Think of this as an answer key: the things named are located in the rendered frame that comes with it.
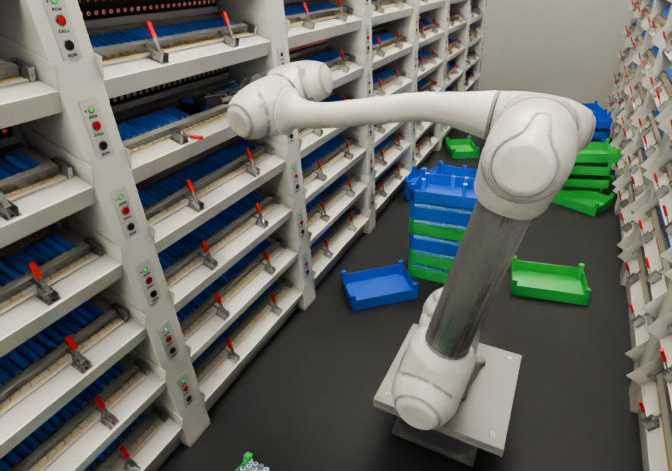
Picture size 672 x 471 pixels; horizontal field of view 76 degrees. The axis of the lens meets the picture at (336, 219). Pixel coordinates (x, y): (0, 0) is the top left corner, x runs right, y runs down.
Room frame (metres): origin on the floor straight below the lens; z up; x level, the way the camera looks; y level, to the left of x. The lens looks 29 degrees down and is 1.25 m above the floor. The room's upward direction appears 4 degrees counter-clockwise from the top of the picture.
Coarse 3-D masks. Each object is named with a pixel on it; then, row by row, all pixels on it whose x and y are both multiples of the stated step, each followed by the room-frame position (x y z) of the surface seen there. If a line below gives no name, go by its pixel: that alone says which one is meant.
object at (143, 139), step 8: (200, 112) 1.23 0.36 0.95; (208, 112) 1.24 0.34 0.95; (216, 112) 1.27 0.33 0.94; (224, 112) 1.30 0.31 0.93; (184, 120) 1.17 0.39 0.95; (192, 120) 1.18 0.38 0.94; (200, 120) 1.21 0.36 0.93; (160, 128) 1.10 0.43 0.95; (168, 128) 1.11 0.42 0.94; (184, 128) 1.16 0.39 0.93; (136, 136) 1.04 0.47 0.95; (144, 136) 1.05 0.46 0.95; (152, 136) 1.06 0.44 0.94; (160, 136) 1.08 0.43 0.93; (128, 144) 1.00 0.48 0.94; (136, 144) 1.02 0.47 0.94; (144, 144) 1.03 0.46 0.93; (136, 152) 1.00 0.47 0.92
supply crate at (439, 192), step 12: (420, 180) 1.80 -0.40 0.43; (432, 180) 1.81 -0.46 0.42; (444, 180) 1.79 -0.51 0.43; (456, 180) 1.76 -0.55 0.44; (420, 192) 1.64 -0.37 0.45; (432, 192) 1.62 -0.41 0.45; (444, 192) 1.71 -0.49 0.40; (456, 192) 1.70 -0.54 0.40; (468, 192) 1.69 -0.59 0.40; (444, 204) 1.59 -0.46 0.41; (456, 204) 1.57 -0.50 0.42; (468, 204) 1.55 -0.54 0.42
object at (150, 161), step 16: (208, 80) 1.43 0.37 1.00; (240, 80) 1.53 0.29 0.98; (144, 96) 1.21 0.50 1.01; (160, 96) 1.26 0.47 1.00; (208, 128) 1.20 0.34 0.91; (224, 128) 1.22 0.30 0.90; (160, 144) 1.07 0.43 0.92; (176, 144) 1.08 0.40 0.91; (192, 144) 1.11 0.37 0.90; (208, 144) 1.17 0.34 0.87; (128, 160) 0.94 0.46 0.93; (144, 160) 0.98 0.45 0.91; (160, 160) 1.02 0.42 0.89; (176, 160) 1.07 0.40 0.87; (144, 176) 0.98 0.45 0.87
